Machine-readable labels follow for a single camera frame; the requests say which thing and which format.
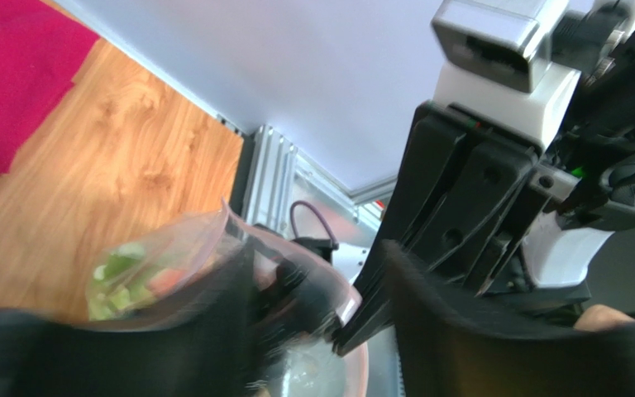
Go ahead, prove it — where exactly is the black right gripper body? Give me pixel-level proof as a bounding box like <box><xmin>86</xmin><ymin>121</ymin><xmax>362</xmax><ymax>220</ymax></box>
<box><xmin>333</xmin><ymin>102</ymin><xmax>635</xmax><ymax>356</ymax></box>

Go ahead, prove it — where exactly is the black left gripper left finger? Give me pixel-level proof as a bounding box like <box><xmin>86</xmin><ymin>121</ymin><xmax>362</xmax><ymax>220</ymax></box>
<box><xmin>0</xmin><ymin>247</ymin><xmax>347</xmax><ymax>396</ymax></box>

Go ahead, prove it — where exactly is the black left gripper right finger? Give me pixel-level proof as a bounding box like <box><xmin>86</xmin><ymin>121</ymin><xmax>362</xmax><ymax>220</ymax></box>
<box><xmin>382</xmin><ymin>242</ymin><xmax>635</xmax><ymax>396</ymax></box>

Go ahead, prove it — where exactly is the clear zip top bag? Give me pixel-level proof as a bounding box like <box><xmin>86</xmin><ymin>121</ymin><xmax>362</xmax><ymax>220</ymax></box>
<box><xmin>108</xmin><ymin>207</ymin><xmax>369</xmax><ymax>396</ymax></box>

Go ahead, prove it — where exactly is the watermelon slice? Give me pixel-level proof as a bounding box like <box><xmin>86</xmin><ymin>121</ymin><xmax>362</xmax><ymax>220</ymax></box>
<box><xmin>146</xmin><ymin>268</ymin><xmax>187</xmax><ymax>297</ymax></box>

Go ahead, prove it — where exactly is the green celery bunch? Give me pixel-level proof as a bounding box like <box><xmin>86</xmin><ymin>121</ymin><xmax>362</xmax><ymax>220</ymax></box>
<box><xmin>86</xmin><ymin>242</ymin><xmax>159</xmax><ymax>321</ymax></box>

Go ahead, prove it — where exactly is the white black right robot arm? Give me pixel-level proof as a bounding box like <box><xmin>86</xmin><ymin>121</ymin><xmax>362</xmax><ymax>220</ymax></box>
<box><xmin>333</xmin><ymin>1</ymin><xmax>635</xmax><ymax>355</ymax></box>

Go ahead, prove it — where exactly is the magenta folded cloth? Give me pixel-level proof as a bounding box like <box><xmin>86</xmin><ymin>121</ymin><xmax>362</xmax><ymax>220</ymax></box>
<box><xmin>0</xmin><ymin>1</ymin><xmax>98</xmax><ymax>175</ymax></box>

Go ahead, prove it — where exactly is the aluminium frame rail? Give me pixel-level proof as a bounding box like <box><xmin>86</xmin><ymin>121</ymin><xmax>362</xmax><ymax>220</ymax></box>
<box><xmin>215</xmin><ymin>114</ymin><xmax>407</xmax><ymax>397</ymax></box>

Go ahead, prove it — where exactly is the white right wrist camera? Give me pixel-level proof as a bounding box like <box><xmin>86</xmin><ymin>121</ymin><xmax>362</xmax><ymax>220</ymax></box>
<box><xmin>432</xmin><ymin>1</ymin><xmax>580</xmax><ymax>151</ymax></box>

